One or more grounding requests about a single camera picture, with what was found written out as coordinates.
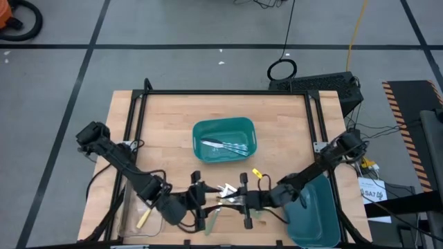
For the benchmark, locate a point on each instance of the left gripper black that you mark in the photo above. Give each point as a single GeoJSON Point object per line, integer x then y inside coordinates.
{"type": "Point", "coordinates": [199, 202]}

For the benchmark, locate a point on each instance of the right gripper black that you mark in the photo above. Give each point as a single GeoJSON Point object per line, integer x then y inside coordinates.
{"type": "Point", "coordinates": [256, 200]}

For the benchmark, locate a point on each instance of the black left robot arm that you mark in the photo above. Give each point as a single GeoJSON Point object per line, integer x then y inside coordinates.
{"type": "Point", "coordinates": [117, 155]}

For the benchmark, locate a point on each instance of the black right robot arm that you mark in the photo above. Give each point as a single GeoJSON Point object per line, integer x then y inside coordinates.
{"type": "Point", "coordinates": [311, 173]}

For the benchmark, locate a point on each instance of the yellow tag on gripper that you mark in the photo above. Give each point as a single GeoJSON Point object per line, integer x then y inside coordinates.
{"type": "Point", "coordinates": [257, 173]}

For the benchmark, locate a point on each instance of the bright teal plastic bin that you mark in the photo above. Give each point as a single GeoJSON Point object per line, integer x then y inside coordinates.
{"type": "Point", "coordinates": [225, 128]}

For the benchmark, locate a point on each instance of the clear plastic container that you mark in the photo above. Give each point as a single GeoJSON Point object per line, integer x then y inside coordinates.
{"type": "Point", "coordinates": [138, 231]}

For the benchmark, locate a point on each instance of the dark teal plastic bin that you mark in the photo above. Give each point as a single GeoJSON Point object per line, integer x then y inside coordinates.
{"type": "Point", "coordinates": [318, 221]}

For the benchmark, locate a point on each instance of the white paper label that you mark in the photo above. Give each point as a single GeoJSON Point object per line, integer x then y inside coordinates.
{"type": "Point", "coordinates": [370, 185]}

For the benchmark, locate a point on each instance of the yellow plug cluster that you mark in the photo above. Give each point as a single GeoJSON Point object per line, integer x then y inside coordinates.
{"type": "Point", "coordinates": [368, 164]}

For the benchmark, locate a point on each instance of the black computer case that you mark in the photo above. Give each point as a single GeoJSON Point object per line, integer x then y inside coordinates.
{"type": "Point", "coordinates": [318, 84]}

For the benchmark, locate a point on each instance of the black crossbar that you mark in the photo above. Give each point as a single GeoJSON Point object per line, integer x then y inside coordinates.
{"type": "Point", "coordinates": [408, 207]}

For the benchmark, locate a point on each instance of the black hazard striped mat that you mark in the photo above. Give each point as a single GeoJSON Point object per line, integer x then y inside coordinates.
{"type": "Point", "coordinates": [412, 100]}

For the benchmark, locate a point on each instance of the orange vacuum cleaner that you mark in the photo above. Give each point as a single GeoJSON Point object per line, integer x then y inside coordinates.
{"type": "Point", "coordinates": [4, 15]}

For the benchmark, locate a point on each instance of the black metal table frame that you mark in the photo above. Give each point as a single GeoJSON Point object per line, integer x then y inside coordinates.
{"type": "Point", "coordinates": [225, 92]}

